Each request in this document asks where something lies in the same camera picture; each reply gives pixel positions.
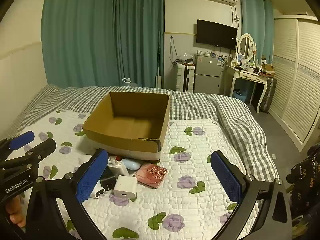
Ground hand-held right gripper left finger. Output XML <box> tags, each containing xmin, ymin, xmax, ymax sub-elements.
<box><xmin>25</xmin><ymin>149</ymin><xmax>109</xmax><ymax>240</ymax></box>

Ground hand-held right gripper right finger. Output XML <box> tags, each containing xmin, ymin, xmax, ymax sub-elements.
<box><xmin>210</xmin><ymin>150</ymin><xmax>293</xmax><ymax>240</ymax></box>

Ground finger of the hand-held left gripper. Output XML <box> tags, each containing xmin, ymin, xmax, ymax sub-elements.
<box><xmin>0</xmin><ymin>138</ymin><xmax>57</xmax><ymax>171</ymax></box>
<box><xmin>0</xmin><ymin>130</ymin><xmax>35</xmax><ymax>155</ymax></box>

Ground black charger adapter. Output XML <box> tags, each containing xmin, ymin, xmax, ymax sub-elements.
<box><xmin>99</xmin><ymin>166</ymin><xmax>117</xmax><ymax>189</ymax></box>

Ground white charging cable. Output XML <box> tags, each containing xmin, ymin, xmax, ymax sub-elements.
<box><xmin>90</xmin><ymin>189</ymin><xmax>113</xmax><ymax>199</ymax></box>

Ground white power bank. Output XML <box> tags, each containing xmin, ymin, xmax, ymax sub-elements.
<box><xmin>108</xmin><ymin>159</ymin><xmax>129</xmax><ymax>178</ymax></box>

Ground white charger adapter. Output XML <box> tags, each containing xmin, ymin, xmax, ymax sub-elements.
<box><xmin>113</xmin><ymin>175</ymin><xmax>138</xmax><ymax>198</ymax></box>

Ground light blue earbuds case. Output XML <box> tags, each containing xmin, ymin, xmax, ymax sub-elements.
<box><xmin>121</xmin><ymin>158</ymin><xmax>141</xmax><ymax>170</ymax></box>

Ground brown cardboard box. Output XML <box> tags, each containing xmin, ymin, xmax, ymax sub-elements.
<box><xmin>82</xmin><ymin>92</ymin><xmax>171</xmax><ymax>161</ymax></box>

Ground red patterned box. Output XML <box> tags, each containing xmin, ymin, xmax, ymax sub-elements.
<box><xmin>135</xmin><ymin>163</ymin><xmax>168</xmax><ymax>189</ymax></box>

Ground person's left hand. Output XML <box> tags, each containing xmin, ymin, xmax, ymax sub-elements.
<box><xmin>5</xmin><ymin>196</ymin><xmax>27</xmax><ymax>228</ymax></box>

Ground grey checked bedsheet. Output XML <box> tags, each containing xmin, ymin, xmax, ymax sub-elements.
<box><xmin>5</xmin><ymin>84</ymin><xmax>280</xmax><ymax>180</ymax></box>

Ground person's dark printed clothing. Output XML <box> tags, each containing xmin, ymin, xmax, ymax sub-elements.
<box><xmin>286</xmin><ymin>144</ymin><xmax>320</xmax><ymax>240</ymax></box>

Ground blue basket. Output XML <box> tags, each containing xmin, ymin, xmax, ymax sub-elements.
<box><xmin>232</xmin><ymin>89</ymin><xmax>248</xmax><ymax>103</ymax></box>

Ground dark suitcase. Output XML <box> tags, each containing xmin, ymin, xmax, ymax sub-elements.
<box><xmin>259</xmin><ymin>76</ymin><xmax>277</xmax><ymax>113</ymax></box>

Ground white dressing table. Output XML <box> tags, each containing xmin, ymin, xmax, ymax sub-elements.
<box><xmin>225</xmin><ymin>64</ymin><xmax>272</xmax><ymax>113</ymax></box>

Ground silver fridge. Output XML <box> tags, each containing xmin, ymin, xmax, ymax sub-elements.
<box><xmin>194</xmin><ymin>54</ymin><xmax>225</xmax><ymax>95</ymax></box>

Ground white suitcase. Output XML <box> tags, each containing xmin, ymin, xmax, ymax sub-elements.
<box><xmin>175</xmin><ymin>62</ymin><xmax>195</xmax><ymax>92</ymax></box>

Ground teal curtain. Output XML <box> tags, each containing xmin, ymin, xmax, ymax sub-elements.
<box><xmin>41</xmin><ymin>0</ymin><xmax>118</xmax><ymax>88</ymax></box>
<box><xmin>112</xmin><ymin>0</ymin><xmax>165</xmax><ymax>88</ymax></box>
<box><xmin>240</xmin><ymin>0</ymin><xmax>274</xmax><ymax>64</ymax></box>

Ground white louvred wardrobe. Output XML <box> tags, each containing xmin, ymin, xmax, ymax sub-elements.
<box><xmin>269</xmin><ymin>15</ymin><xmax>320</xmax><ymax>152</ymax></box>

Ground clear plastic bag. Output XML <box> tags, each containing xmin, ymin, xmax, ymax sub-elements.
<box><xmin>179</xmin><ymin>52</ymin><xmax>195</xmax><ymax>63</ymax></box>

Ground white oval vanity mirror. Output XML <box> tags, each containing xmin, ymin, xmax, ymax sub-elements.
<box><xmin>236</xmin><ymin>33</ymin><xmax>257</xmax><ymax>62</ymax></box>

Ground air conditioner pipe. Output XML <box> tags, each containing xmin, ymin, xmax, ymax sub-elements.
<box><xmin>231</xmin><ymin>4</ymin><xmax>240</xmax><ymax>28</ymax></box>

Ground black wall cable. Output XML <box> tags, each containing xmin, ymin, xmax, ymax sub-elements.
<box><xmin>169</xmin><ymin>36</ymin><xmax>179</xmax><ymax>67</ymax></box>

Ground black wall television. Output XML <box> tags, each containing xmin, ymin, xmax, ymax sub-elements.
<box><xmin>196</xmin><ymin>19</ymin><xmax>237</xmax><ymax>50</ymax></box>

